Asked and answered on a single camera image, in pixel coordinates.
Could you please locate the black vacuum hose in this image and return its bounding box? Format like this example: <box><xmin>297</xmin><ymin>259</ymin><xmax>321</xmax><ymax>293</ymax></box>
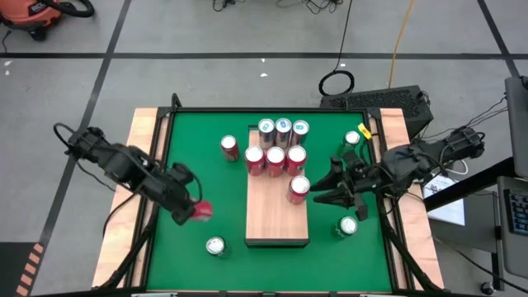
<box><xmin>40</xmin><ymin>0</ymin><xmax>96</xmax><ymax>19</ymax></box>

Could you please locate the black mesh computer case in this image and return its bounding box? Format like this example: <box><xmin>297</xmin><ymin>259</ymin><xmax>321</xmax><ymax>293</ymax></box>
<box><xmin>319</xmin><ymin>84</ymin><xmax>435</xmax><ymax>139</ymax></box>

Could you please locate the grey desk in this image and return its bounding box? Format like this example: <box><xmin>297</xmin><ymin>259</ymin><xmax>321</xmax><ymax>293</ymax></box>
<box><xmin>496</xmin><ymin>175</ymin><xmax>528</xmax><ymax>281</ymax></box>

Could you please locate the black orange striped floor mat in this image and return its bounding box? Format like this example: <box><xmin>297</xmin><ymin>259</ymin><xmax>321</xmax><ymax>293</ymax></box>
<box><xmin>0</xmin><ymin>241</ymin><xmax>45</xmax><ymax>297</ymax></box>

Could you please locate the black coiled floor cable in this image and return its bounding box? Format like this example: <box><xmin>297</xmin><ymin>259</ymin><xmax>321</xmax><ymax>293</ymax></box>
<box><xmin>318</xmin><ymin>0</ymin><xmax>356</xmax><ymax>97</ymax></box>

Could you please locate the green tray table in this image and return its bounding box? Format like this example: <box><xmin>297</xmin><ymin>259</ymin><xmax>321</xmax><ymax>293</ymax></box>
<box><xmin>92</xmin><ymin>92</ymin><xmax>446</xmax><ymax>297</ymax></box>

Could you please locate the blue silver Red Bull can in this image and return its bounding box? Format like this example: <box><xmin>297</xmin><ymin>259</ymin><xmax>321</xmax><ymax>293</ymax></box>
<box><xmin>290</xmin><ymin>119</ymin><xmax>310</xmax><ymax>149</ymax></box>
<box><xmin>274</xmin><ymin>117</ymin><xmax>294</xmax><ymax>149</ymax></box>
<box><xmin>257</xmin><ymin>118</ymin><xmax>276</xmax><ymax>149</ymax></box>

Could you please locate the yellow extension cable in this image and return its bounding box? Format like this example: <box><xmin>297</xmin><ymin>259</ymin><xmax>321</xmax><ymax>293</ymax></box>
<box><xmin>387</xmin><ymin>0</ymin><xmax>415</xmax><ymax>90</ymax></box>

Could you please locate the orange shop vacuum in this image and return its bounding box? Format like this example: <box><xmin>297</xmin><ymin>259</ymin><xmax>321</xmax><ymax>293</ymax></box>
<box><xmin>0</xmin><ymin>0</ymin><xmax>64</xmax><ymax>42</ymax></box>

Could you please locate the wooden table side board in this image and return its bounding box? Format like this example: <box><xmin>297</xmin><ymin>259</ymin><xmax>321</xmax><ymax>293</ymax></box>
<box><xmin>91</xmin><ymin>107</ymin><xmax>171</xmax><ymax>289</ymax></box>
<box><xmin>370</xmin><ymin>107</ymin><xmax>446</xmax><ymax>290</ymax></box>

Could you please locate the wooden shelf with black frame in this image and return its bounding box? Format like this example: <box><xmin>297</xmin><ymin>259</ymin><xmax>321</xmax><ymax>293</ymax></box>
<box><xmin>244</xmin><ymin>123</ymin><xmax>310</xmax><ymax>249</ymax></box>

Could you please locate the red Fanta soda can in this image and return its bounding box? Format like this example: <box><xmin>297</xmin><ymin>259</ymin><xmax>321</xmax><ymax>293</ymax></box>
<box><xmin>188</xmin><ymin>200</ymin><xmax>215</xmax><ymax>224</ymax></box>
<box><xmin>285</xmin><ymin>144</ymin><xmax>309</xmax><ymax>177</ymax></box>
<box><xmin>219</xmin><ymin>134</ymin><xmax>241</xmax><ymax>163</ymax></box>
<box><xmin>265</xmin><ymin>146</ymin><xmax>287</xmax><ymax>178</ymax></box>
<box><xmin>243</xmin><ymin>145</ymin><xmax>266</xmax><ymax>177</ymax></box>
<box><xmin>286</xmin><ymin>175</ymin><xmax>312</xmax><ymax>206</ymax></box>

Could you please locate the green Sprite soda can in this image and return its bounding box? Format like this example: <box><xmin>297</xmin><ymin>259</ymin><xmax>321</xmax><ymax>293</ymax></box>
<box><xmin>205</xmin><ymin>236</ymin><xmax>228</xmax><ymax>259</ymax></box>
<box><xmin>338</xmin><ymin>130</ymin><xmax>362</xmax><ymax>158</ymax></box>
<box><xmin>334</xmin><ymin>215</ymin><xmax>359</xmax><ymax>240</ymax></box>

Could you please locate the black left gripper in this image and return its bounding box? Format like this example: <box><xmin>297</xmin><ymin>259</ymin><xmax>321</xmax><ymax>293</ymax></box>
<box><xmin>158</xmin><ymin>163</ymin><xmax>204</xmax><ymax>227</ymax></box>

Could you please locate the grey monitor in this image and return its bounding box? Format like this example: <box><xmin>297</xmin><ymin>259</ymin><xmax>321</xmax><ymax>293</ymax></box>
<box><xmin>504</xmin><ymin>75</ymin><xmax>528</xmax><ymax>179</ymax></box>

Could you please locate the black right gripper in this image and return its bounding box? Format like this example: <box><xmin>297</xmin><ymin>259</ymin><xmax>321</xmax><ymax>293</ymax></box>
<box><xmin>309</xmin><ymin>151</ymin><xmax>389</xmax><ymax>222</ymax></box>

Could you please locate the dark computer keyboard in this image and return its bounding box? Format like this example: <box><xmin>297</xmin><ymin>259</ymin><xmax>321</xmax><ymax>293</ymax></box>
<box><xmin>506</xmin><ymin>188</ymin><xmax>528</xmax><ymax>237</ymax></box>

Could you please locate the white paper sheet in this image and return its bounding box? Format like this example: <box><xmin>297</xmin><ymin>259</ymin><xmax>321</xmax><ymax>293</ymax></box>
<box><xmin>423</xmin><ymin>172</ymin><xmax>467</xmax><ymax>227</ymax></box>

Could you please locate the black metal beam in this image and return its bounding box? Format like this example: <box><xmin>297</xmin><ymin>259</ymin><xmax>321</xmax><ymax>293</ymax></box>
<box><xmin>423</xmin><ymin>156</ymin><xmax>516</xmax><ymax>212</ymax></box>

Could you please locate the black cable bundle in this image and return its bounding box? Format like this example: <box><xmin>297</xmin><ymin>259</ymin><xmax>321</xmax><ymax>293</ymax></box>
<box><xmin>275</xmin><ymin>0</ymin><xmax>346</xmax><ymax>16</ymax></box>
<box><xmin>212</xmin><ymin>0</ymin><xmax>239</xmax><ymax>12</ymax></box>

